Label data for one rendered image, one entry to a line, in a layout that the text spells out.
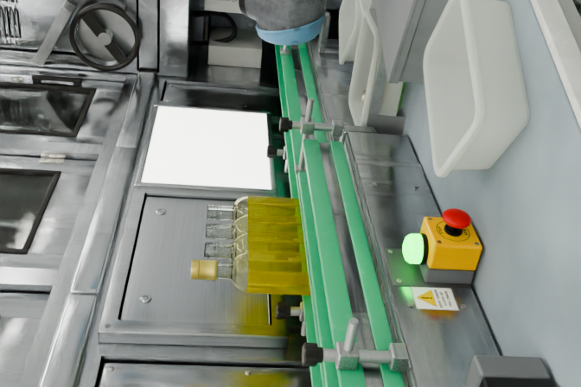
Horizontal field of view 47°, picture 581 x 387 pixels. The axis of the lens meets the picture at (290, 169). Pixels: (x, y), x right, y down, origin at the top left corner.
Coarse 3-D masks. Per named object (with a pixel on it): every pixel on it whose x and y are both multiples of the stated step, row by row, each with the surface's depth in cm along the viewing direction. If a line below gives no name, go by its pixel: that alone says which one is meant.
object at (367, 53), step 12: (372, 24) 134; (360, 36) 146; (372, 36) 145; (360, 48) 147; (372, 48) 147; (360, 60) 148; (372, 60) 132; (360, 72) 150; (372, 72) 132; (360, 84) 151; (372, 84) 134; (348, 96) 153; (360, 96) 153; (360, 108) 150; (360, 120) 145
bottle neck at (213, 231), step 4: (208, 224) 127; (212, 224) 127; (216, 224) 127; (220, 224) 127; (208, 228) 126; (212, 228) 126; (216, 228) 126; (220, 228) 126; (224, 228) 126; (228, 228) 126; (208, 232) 126; (212, 232) 126; (216, 232) 126; (220, 232) 126; (224, 232) 126; (228, 232) 126; (208, 236) 126; (212, 236) 126; (216, 236) 126; (220, 236) 126; (224, 236) 126; (228, 236) 126
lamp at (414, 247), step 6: (414, 234) 97; (420, 234) 97; (408, 240) 96; (414, 240) 96; (420, 240) 96; (426, 240) 96; (408, 246) 96; (414, 246) 95; (420, 246) 95; (426, 246) 95; (408, 252) 96; (414, 252) 95; (420, 252) 95; (426, 252) 95; (408, 258) 96; (414, 258) 96; (420, 258) 96; (426, 258) 96
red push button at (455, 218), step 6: (450, 210) 95; (456, 210) 95; (462, 210) 96; (444, 216) 94; (450, 216) 94; (456, 216) 94; (462, 216) 94; (468, 216) 95; (450, 222) 93; (456, 222) 93; (462, 222) 93; (468, 222) 94; (450, 228) 95; (456, 228) 95; (462, 228) 94
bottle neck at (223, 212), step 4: (208, 208) 131; (212, 208) 131; (216, 208) 131; (220, 208) 131; (224, 208) 131; (228, 208) 131; (232, 208) 131; (208, 212) 131; (212, 212) 131; (216, 212) 131; (220, 212) 131; (224, 212) 131; (228, 212) 131; (232, 212) 131; (208, 216) 131; (212, 216) 131; (216, 216) 131; (220, 216) 131; (224, 216) 131; (228, 216) 131
